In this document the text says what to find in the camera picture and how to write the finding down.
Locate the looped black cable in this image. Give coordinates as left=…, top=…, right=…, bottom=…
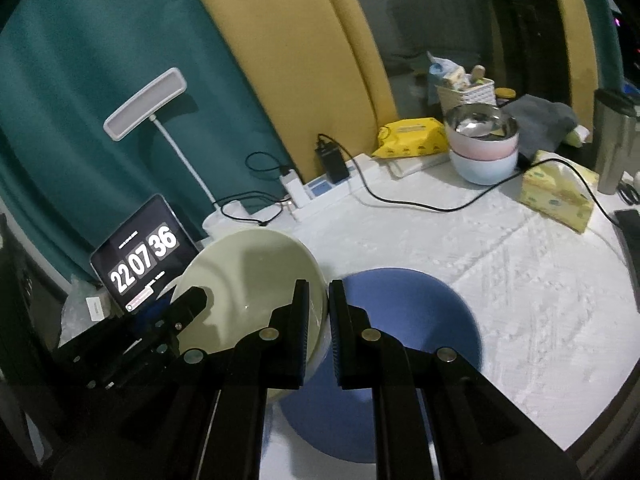
left=245, top=152, right=291, bottom=186

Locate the yellow curtain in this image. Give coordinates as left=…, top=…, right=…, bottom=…
left=545, top=0, right=601, bottom=131
left=177, top=0, right=398, bottom=186

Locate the tablet with clock display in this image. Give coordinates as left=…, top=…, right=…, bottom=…
left=90, top=194, right=200, bottom=313

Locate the white charger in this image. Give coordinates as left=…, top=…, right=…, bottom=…
left=279, top=169, right=310, bottom=208

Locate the teal curtain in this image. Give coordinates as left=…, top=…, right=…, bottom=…
left=0, top=0, right=296, bottom=286

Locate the grey cloth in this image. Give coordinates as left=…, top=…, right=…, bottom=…
left=502, top=94, right=581, bottom=153

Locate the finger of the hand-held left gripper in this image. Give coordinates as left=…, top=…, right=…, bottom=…
left=169, top=285, right=208, bottom=334

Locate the white power strip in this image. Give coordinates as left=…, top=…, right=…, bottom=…
left=289, top=155, right=381, bottom=222

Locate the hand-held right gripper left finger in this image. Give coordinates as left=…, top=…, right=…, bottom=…
left=55, top=279, right=310, bottom=480

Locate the long black cable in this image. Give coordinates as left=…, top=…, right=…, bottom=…
left=347, top=156, right=626, bottom=231

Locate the yellow wipes pack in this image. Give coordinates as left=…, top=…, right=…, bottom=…
left=371, top=117, right=448, bottom=159

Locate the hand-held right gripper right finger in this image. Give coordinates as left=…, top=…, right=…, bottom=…
left=328, top=279, right=583, bottom=480

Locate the cream bowl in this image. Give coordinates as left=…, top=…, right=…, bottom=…
left=171, top=229, right=332, bottom=403

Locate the blue snack bag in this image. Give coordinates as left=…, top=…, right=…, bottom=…
left=427, top=52, right=463, bottom=106

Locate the lamp cable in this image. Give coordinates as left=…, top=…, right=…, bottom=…
left=212, top=190, right=291, bottom=227

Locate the plain pink bowl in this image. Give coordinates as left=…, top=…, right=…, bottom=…
left=445, top=120, right=520, bottom=160

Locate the white wipes pack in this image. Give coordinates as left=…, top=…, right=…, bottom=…
left=389, top=152, right=453, bottom=178

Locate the black phone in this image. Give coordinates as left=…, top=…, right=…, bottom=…
left=614, top=209, right=640, bottom=247

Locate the black charger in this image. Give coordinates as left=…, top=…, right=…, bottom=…
left=314, top=142, right=351, bottom=183

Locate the clear plastic bag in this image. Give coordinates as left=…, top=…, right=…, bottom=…
left=60, top=275, right=108, bottom=348

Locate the white woven basket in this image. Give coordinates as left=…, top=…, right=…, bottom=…
left=436, top=79, right=496, bottom=116

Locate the white desk lamp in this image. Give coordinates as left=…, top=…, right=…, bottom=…
left=103, top=67, right=261, bottom=248

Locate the steel thermos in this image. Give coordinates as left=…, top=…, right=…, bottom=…
left=594, top=88, right=640, bottom=196

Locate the steel bowl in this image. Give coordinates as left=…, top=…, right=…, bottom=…
left=444, top=104, right=518, bottom=138

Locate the yellow tissue box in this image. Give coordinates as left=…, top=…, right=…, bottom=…
left=517, top=150, right=600, bottom=233

